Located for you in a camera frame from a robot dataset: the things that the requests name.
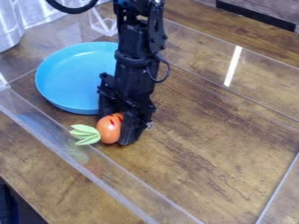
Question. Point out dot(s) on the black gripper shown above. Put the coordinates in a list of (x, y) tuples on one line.
[(125, 93)]

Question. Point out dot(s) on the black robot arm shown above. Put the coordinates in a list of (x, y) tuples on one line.
[(141, 29)]

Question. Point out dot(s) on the white grey patterned curtain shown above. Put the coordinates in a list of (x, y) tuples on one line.
[(20, 15)]

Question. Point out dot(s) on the clear acrylic enclosure panel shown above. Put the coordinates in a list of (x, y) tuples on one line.
[(48, 168)]

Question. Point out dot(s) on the orange toy carrot green leaves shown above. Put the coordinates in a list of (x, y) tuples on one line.
[(106, 132)]

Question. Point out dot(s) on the dark baseboard strip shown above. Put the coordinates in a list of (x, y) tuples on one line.
[(277, 22)]

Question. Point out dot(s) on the clear acrylic triangular bracket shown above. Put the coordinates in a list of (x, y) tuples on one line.
[(102, 24)]

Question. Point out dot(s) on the blue round plastic tray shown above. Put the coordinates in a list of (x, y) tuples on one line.
[(67, 76)]

